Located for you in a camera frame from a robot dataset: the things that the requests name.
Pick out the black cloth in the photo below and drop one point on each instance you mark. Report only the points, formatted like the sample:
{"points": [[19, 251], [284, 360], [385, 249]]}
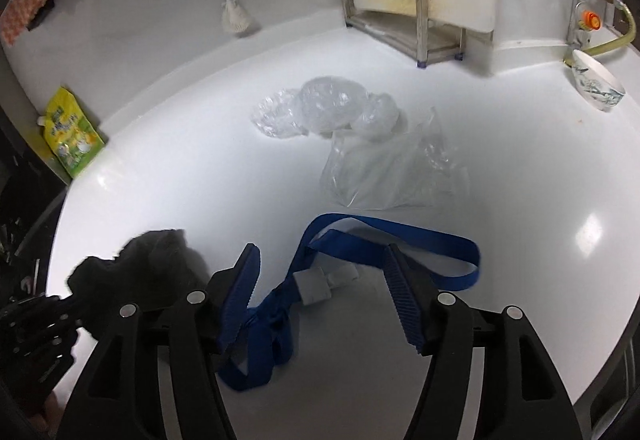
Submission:
{"points": [[145, 265]]}

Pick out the yellow-green spout pouch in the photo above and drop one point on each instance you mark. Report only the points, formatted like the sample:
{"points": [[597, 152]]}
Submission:
{"points": [[70, 135]]}

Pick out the clear plastic bag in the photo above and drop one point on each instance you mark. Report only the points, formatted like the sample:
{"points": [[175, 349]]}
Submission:
{"points": [[390, 170]]}

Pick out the white patterned bowl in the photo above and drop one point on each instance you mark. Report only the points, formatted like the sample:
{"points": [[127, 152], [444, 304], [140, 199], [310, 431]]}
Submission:
{"points": [[597, 85]]}

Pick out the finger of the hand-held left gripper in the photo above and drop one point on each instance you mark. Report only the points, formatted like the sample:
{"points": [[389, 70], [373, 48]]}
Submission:
{"points": [[65, 315]]}

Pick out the metal cutting board rack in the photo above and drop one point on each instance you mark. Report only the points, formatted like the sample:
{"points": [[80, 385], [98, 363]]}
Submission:
{"points": [[422, 20]]}

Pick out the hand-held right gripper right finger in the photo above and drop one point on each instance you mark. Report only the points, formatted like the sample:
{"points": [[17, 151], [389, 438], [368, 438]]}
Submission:
{"points": [[407, 305]]}

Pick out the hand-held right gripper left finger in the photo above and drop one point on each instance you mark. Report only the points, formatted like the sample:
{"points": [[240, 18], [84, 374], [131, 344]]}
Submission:
{"points": [[235, 310]]}

